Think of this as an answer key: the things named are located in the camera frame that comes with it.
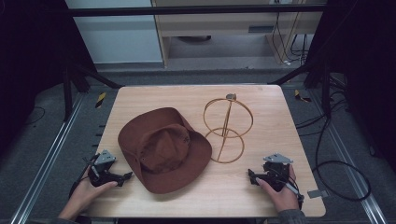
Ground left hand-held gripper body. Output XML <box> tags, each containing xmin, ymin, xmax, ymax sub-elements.
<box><xmin>87</xmin><ymin>148</ymin><xmax>126</xmax><ymax>188</ymax></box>

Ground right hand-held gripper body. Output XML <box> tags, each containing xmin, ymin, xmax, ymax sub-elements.
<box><xmin>254</xmin><ymin>152</ymin><xmax>294</xmax><ymax>192</ymax></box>

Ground brown brimmed hat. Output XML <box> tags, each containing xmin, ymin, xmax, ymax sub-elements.
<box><xmin>117</xmin><ymin>106</ymin><xmax>213</xmax><ymax>195</ymax></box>

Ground gold wire hat stand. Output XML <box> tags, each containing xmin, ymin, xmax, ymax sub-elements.
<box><xmin>203</xmin><ymin>92</ymin><xmax>254</xmax><ymax>164</ymax></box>

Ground person's right hand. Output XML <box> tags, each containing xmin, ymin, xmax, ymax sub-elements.
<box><xmin>255</xmin><ymin>164</ymin><xmax>301</xmax><ymax>214</ymax></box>

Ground person's left hand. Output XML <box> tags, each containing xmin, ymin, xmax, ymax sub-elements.
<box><xmin>58</xmin><ymin>165</ymin><xmax>119</xmax><ymax>221</ymax></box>

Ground yellow black floor tape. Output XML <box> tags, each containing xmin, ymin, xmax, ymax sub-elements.
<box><xmin>94</xmin><ymin>91</ymin><xmax>107</xmax><ymax>109</ymax></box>
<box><xmin>293</xmin><ymin>89</ymin><xmax>312</xmax><ymax>104</ymax></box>

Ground black stand leg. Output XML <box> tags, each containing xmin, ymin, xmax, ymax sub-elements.
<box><xmin>269</xmin><ymin>60</ymin><xmax>332</xmax><ymax>118</ymax></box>
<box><xmin>62</xmin><ymin>57</ymin><xmax>124</xmax><ymax>122</ymax></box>

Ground white cabinet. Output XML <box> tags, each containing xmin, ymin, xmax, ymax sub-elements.
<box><xmin>64</xmin><ymin>0</ymin><xmax>164</xmax><ymax>64</ymax></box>

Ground beige wooden desk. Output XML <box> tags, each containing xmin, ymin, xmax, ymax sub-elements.
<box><xmin>150</xmin><ymin>0</ymin><xmax>328</xmax><ymax>68</ymax></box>

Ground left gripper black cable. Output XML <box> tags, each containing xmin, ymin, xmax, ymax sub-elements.
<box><xmin>68</xmin><ymin>152</ymin><xmax>101</xmax><ymax>199</ymax></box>

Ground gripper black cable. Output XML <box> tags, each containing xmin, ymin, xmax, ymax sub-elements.
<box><xmin>68</xmin><ymin>152</ymin><xmax>101</xmax><ymax>199</ymax></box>
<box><xmin>274</xmin><ymin>169</ymin><xmax>305</xmax><ymax>210</ymax></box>

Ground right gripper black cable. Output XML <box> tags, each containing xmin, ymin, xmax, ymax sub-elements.
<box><xmin>274</xmin><ymin>169</ymin><xmax>305</xmax><ymax>210</ymax></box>

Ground grey metal table bracket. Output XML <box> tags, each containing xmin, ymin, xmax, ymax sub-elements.
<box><xmin>306</xmin><ymin>189</ymin><xmax>330</xmax><ymax>200</ymax></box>

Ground aluminium floor rail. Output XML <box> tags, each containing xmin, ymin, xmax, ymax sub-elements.
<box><xmin>8</xmin><ymin>92</ymin><xmax>86</xmax><ymax>224</ymax></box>
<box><xmin>307</xmin><ymin>90</ymin><xmax>389</xmax><ymax>224</ymax></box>

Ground black floor cable loop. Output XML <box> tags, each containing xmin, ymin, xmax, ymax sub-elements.
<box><xmin>294</xmin><ymin>90</ymin><xmax>372</xmax><ymax>203</ymax></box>

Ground hanging black cables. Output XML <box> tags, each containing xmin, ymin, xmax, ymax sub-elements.
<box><xmin>271</xmin><ymin>12</ymin><xmax>311</xmax><ymax>67</ymax></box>

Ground black metal frame bar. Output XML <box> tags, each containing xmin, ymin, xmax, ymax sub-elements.
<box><xmin>66</xmin><ymin>3</ymin><xmax>326</xmax><ymax>18</ymax></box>

